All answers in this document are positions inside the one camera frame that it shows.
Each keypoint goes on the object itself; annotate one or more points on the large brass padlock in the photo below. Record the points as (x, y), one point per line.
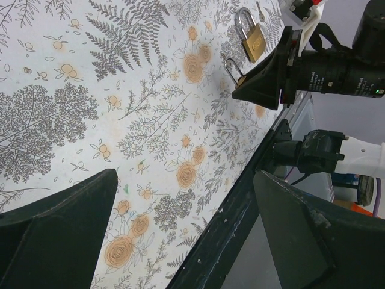
(253, 41)

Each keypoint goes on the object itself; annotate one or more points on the aluminium frame rail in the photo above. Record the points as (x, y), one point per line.
(301, 119)

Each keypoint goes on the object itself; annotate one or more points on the small brass padlock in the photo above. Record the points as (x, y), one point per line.
(235, 73)

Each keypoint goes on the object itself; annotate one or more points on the floral patterned table mat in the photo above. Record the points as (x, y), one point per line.
(138, 86)

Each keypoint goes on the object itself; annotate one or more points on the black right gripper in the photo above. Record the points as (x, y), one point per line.
(275, 78)

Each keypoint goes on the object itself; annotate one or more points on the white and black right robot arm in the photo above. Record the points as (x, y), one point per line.
(313, 60)

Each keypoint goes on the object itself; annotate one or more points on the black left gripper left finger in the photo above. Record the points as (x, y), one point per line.
(55, 242)

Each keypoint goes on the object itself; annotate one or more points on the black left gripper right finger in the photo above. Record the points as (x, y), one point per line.
(315, 243)

